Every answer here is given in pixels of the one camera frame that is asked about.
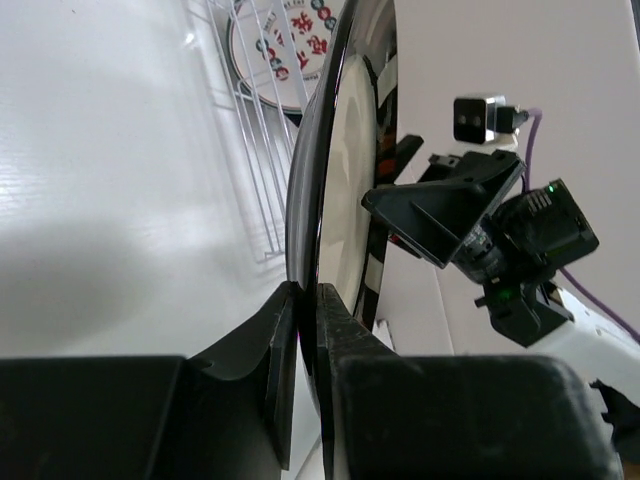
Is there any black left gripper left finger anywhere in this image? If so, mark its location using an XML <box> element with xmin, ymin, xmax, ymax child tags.
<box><xmin>148</xmin><ymin>281</ymin><xmax>298</xmax><ymax>470</ymax></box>

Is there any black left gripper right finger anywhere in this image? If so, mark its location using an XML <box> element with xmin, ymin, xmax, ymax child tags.
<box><xmin>315</xmin><ymin>284</ymin><xmax>425</xmax><ymax>479</ymax></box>

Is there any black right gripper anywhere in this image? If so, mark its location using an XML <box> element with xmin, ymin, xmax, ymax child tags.
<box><xmin>361</xmin><ymin>134</ymin><xmax>599</xmax><ymax>347</ymax></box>

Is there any black rimmed beige plate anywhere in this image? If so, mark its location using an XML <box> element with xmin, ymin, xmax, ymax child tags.
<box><xmin>285</xmin><ymin>1</ymin><xmax>398</xmax><ymax>435</ymax></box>

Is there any white plate with red characters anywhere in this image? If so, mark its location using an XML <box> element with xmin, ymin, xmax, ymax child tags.
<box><xmin>227</xmin><ymin>0</ymin><xmax>344</xmax><ymax>114</ymax></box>

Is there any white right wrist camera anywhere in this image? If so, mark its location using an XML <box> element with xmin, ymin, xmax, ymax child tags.
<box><xmin>453</xmin><ymin>94</ymin><xmax>530</xmax><ymax>151</ymax></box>

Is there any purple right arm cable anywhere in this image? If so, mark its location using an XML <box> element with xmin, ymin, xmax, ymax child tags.
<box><xmin>519</xmin><ymin>107</ymin><xmax>640</xmax><ymax>346</ymax></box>

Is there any white wire dish rack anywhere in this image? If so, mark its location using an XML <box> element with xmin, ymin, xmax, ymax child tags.
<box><xmin>184</xmin><ymin>1</ymin><xmax>305</xmax><ymax>263</ymax></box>

